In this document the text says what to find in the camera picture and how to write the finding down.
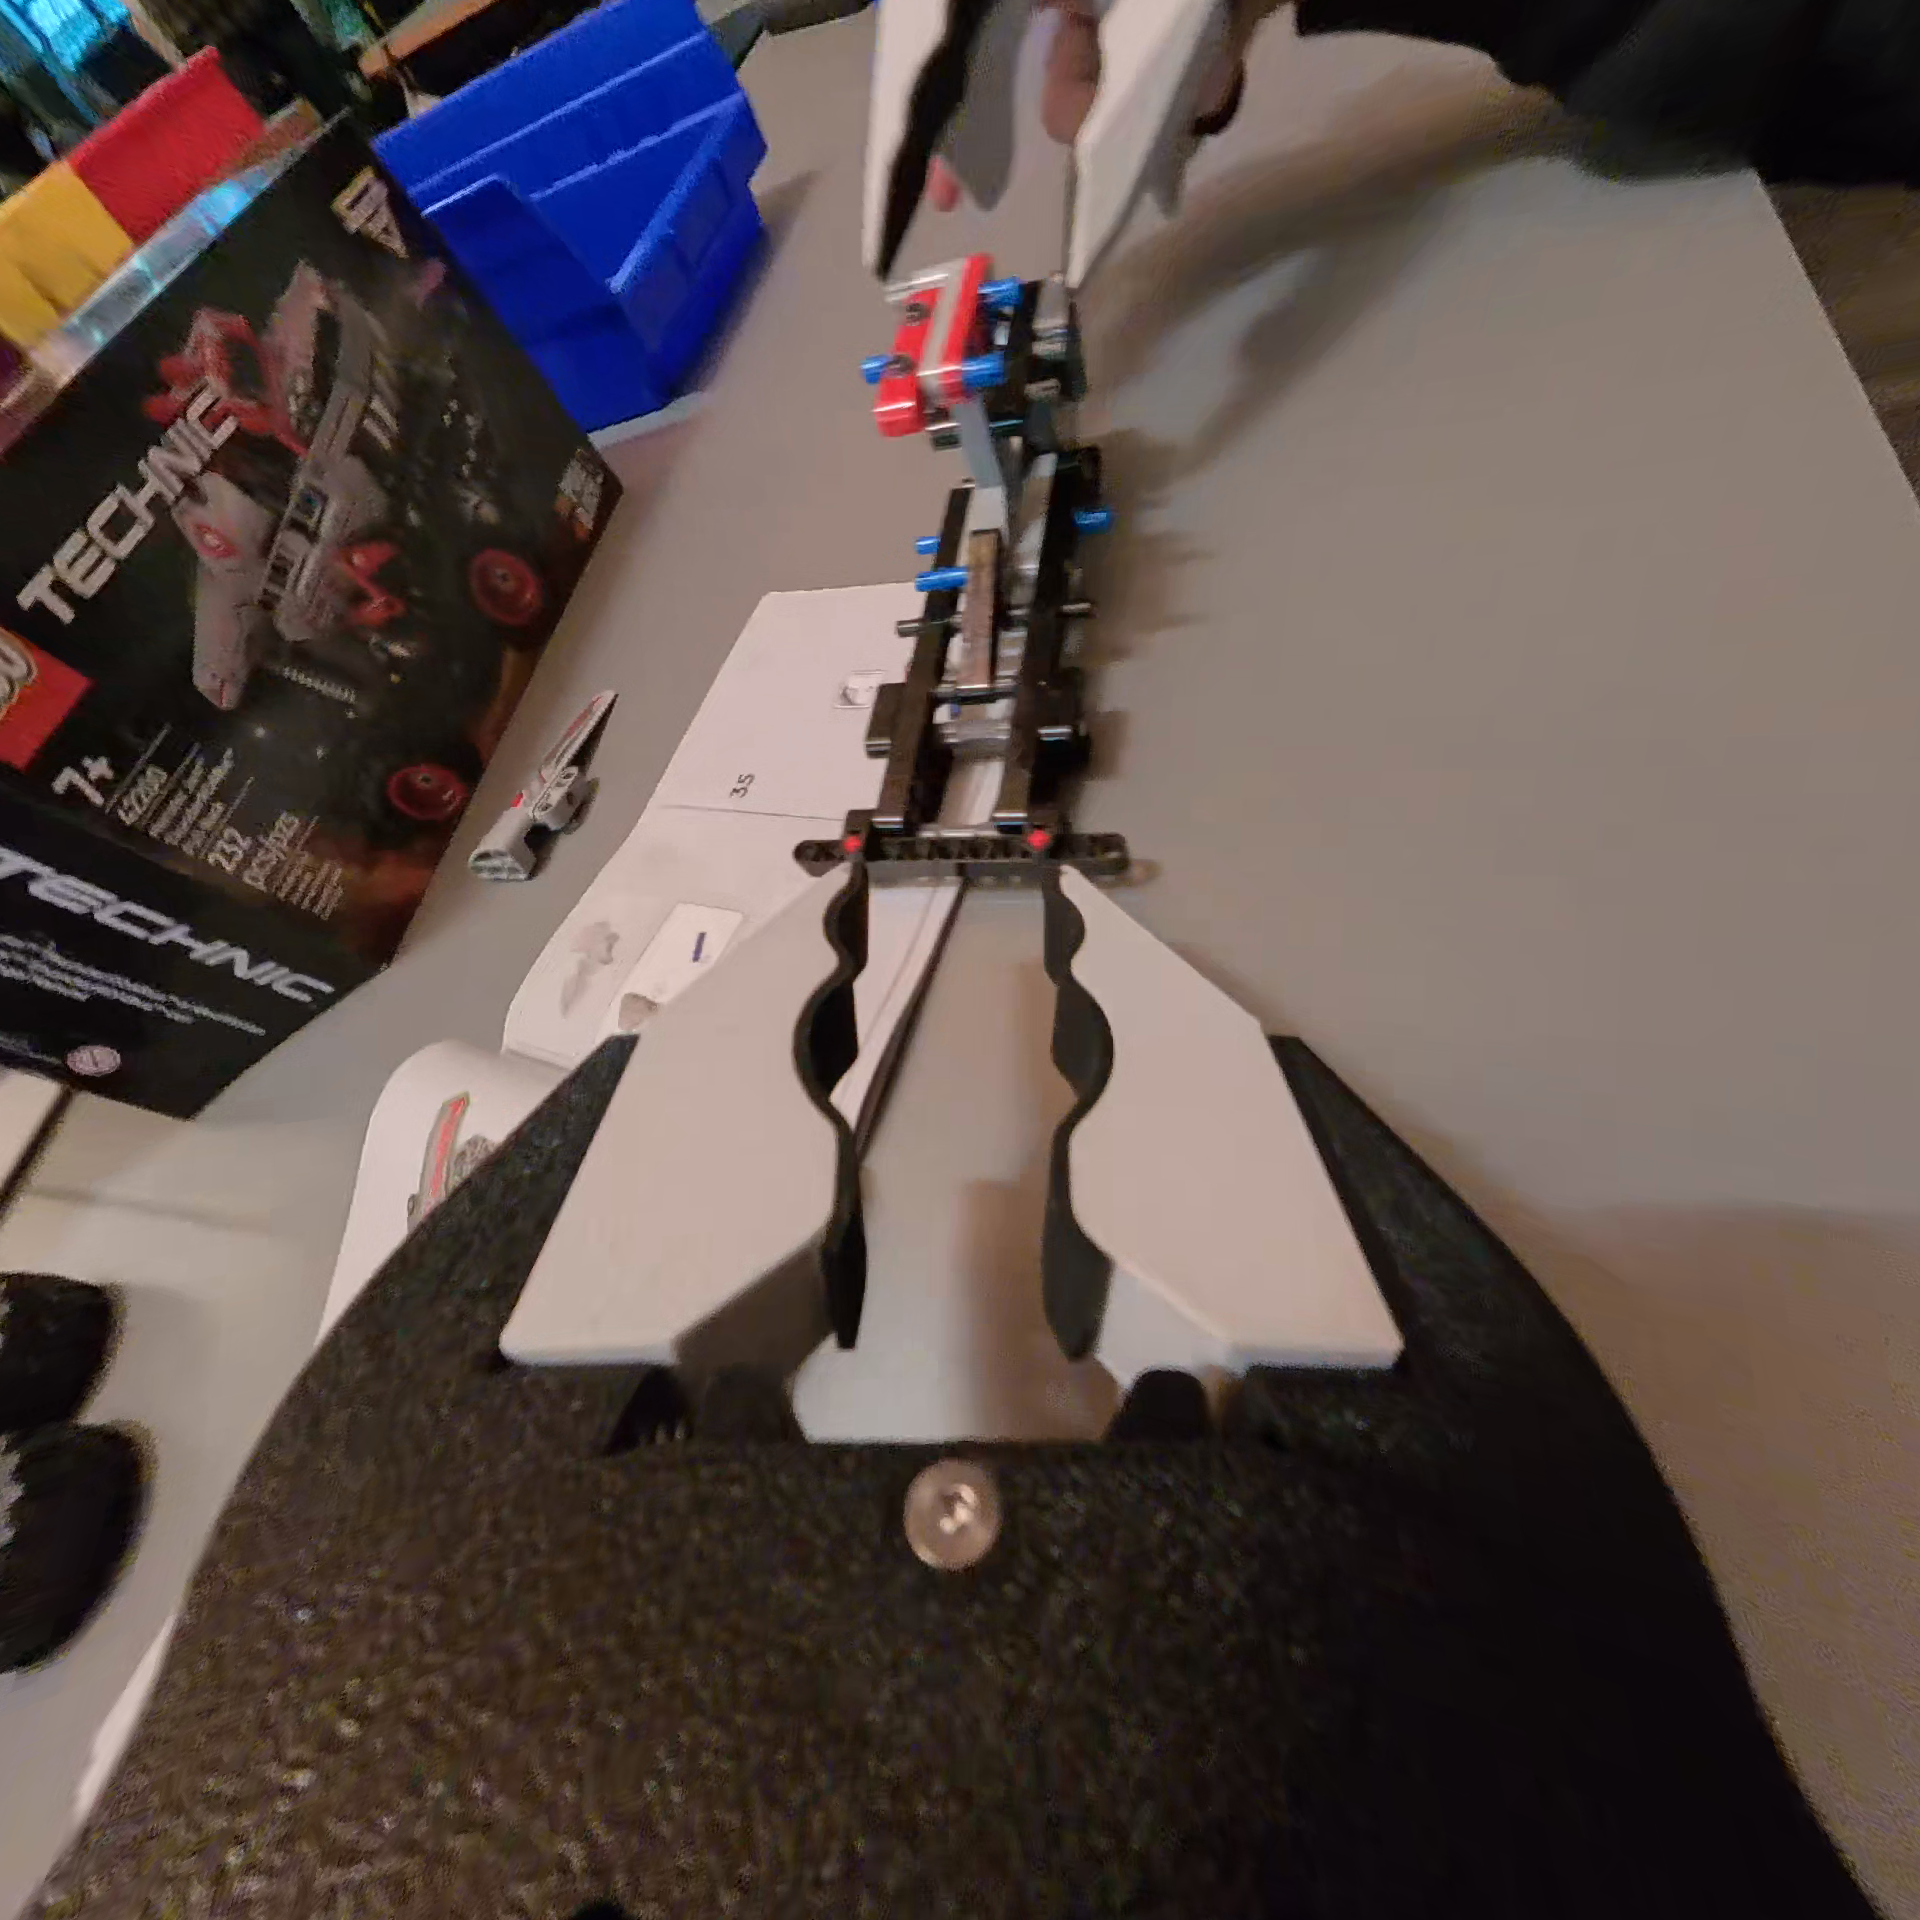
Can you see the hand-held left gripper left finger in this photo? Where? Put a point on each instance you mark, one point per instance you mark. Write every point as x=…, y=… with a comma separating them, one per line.
x=690, y=1171

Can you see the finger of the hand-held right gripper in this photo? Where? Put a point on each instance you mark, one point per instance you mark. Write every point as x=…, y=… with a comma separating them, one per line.
x=1148, y=121
x=919, y=104

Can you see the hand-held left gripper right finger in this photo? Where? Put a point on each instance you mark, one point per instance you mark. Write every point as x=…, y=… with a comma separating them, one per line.
x=1230, y=1201

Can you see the red toy brick part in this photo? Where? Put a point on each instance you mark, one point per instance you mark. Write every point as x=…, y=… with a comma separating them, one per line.
x=923, y=352

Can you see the grey toy panel part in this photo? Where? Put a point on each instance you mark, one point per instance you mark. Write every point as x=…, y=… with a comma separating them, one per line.
x=549, y=780

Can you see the black toy brick chassis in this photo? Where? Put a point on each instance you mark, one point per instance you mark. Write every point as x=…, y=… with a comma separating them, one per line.
x=915, y=704

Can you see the person's right forearm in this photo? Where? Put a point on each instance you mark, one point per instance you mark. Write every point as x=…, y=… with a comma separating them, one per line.
x=1651, y=74

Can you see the grey desk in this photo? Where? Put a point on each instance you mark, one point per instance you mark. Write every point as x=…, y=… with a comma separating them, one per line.
x=1425, y=674

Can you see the person's right hand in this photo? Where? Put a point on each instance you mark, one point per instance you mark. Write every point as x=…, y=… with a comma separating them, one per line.
x=1073, y=74

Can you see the large blue storage bin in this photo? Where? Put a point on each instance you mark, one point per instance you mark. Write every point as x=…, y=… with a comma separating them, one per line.
x=601, y=224

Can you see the white instruction booklet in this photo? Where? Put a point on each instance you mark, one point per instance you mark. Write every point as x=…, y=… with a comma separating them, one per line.
x=751, y=720

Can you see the black toy tyre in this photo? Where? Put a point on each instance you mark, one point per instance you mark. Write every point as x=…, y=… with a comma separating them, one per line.
x=53, y=1343
x=68, y=1545

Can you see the dark toy set box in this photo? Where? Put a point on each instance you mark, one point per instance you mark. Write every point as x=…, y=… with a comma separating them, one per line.
x=270, y=630

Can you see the red and yellow bins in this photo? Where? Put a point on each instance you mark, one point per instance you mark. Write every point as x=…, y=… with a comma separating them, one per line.
x=134, y=195

